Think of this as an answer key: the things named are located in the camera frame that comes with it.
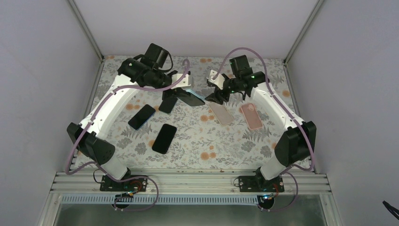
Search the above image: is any cream phone case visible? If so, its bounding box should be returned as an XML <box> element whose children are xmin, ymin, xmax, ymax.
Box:
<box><xmin>208</xmin><ymin>102</ymin><xmax>234</xmax><ymax>126</ymax></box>

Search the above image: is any pink phone case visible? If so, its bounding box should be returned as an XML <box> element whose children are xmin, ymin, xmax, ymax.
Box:
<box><xmin>240</xmin><ymin>103</ymin><xmax>263</xmax><ymax>130</ymax></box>

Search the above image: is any black phone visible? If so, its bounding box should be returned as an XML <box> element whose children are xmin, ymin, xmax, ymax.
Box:
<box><xmin>152</xmin><ymin>124</ymin><xmax>177</xmax><ymax>154</ymax></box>

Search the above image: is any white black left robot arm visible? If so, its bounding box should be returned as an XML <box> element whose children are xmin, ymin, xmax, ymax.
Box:
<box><xmin>64</xmin><ymin>43</ymin><xmax>190</xmax><ymax>191</ymax></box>

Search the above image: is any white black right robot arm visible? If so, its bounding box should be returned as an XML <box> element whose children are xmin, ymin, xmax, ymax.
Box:
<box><xmin>206</xmin><ymin>55</ymin><xmax>317</xmax><ymax>192</ymax></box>

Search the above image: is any floral patterned table mat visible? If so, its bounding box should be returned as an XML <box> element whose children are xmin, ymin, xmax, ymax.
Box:
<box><xmin>92</xmin><ymin>55</ymin><xmax>294</xmax><ymax>170</ymax></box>

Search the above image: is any black object at corner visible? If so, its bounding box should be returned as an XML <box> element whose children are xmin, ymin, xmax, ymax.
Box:
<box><xmin>382</xmin><ymin>201</ymin><xmax>399</xmax><ymax>220</ymax></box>

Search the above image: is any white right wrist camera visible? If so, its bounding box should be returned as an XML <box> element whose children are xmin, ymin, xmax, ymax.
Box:
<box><xmin>207</xmin><ymin>70</ymin><xmax>225</xmax><ymax>89</ymax></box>

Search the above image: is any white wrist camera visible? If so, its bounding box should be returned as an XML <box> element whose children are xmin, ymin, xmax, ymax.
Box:
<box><xmin>171</xmin><ymin>73</ymin><xmax>193</xmax><ymax>89</ymax></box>
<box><xmin>207</xmin><ymin>70</ymin><xmax>225</xmax><ymax>89</ymax></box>

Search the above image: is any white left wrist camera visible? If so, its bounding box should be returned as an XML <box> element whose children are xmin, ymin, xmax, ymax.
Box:
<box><xmin>171</xmin><ymin>73</ymin><xmax>193</xmax><ymax>89</ymax></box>

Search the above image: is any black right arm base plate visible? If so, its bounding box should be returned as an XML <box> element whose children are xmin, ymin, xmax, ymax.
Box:
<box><xmin>237</xmin><ymin>176</ymin><xmax>285</xmax><ymax>193</ymax></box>

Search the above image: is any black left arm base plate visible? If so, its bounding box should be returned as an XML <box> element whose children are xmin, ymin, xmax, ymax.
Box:
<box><xmin>99</xmin><ymin>176</ymin><xmax>148</xmax><ymax>192</ymax></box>

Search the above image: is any aluminium mounting rail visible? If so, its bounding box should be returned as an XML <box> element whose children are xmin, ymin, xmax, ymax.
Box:
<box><xmin>50</xmin><ymin>169</ymin><xmax>332</xmax><ymax>195</ymax></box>

